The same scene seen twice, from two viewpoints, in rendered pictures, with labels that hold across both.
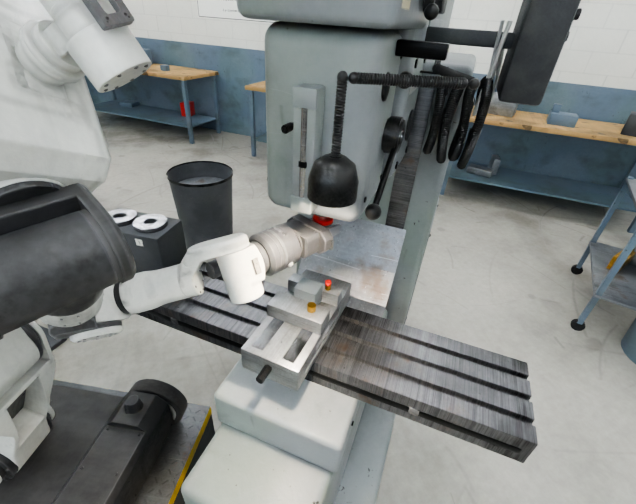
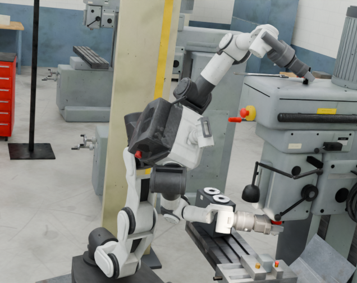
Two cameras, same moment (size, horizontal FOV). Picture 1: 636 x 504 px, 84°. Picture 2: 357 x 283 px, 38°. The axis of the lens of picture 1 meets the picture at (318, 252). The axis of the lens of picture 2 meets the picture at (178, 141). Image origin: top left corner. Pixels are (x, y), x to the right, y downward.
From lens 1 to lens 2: 1.73 m
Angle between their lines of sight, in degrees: 45
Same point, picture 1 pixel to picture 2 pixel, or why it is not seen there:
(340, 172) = (248, 190)
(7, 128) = (177, 151)
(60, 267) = (170, 182)
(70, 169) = (185, 163)
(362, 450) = not seen: outside the picture
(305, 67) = (269, 155)
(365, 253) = (328, 273)
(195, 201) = not seen: hidden behind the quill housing
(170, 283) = (199, 212)
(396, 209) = (353, 250)
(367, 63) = (282, 160)
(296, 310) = (250, 263)
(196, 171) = not seen: hidden behind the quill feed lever
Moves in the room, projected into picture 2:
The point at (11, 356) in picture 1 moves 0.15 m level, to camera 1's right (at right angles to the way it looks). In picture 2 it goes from (145, 220) to (163, 233)
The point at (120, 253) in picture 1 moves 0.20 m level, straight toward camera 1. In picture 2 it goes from (183, 186) to (169, 204)
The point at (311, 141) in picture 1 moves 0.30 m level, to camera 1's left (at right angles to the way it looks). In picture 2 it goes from (261, 180) to (212, 155)
